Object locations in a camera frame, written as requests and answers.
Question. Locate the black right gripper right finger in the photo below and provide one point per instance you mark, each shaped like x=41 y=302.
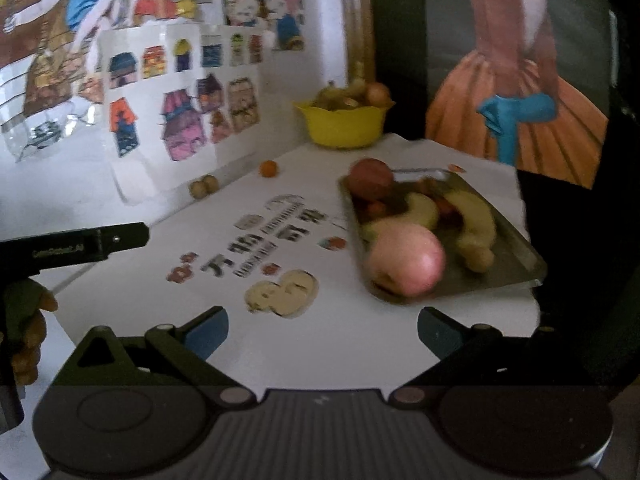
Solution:
x=463 y=352

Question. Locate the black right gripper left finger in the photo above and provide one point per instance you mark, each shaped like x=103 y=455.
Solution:
x=181 y=353

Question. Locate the pale pink apple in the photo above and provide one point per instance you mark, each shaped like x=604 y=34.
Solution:
x=406 y=259

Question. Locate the small red cherry tomato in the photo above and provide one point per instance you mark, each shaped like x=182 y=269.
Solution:
x=376 y=210

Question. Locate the large red apple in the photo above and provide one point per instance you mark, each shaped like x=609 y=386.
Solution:
x=370 y=179

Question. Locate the small orange tomato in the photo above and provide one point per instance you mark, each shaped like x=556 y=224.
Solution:
x=268 y=169

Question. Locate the hand holding left gripper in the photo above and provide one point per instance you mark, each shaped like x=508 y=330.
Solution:
x=25 y=362

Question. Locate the metal rectangular tray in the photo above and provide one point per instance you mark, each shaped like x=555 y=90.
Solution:
x=516 y=261

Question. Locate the white printed table cloth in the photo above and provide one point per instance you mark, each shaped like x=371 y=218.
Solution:
x=276 y=255

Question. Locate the brown longan fruit right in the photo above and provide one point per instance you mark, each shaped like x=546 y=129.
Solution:
x=211 y=184

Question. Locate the colored houses drawing paper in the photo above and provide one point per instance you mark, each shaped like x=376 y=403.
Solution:
x=180 y=100

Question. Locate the large colored figure drawing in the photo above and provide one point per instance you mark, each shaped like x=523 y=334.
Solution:
x=50 y=60

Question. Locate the yellow plastic fruit bowl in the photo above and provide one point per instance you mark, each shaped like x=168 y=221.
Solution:
x=343 y=129

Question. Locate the brown round fruit in bowl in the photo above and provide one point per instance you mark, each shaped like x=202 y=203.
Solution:
x=378 y=95

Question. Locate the banana in yellow bowl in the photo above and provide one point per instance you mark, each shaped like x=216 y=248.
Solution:
x=333 y=98

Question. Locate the brown wooden frame post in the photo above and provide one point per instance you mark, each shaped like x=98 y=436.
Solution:
x=359 y=37

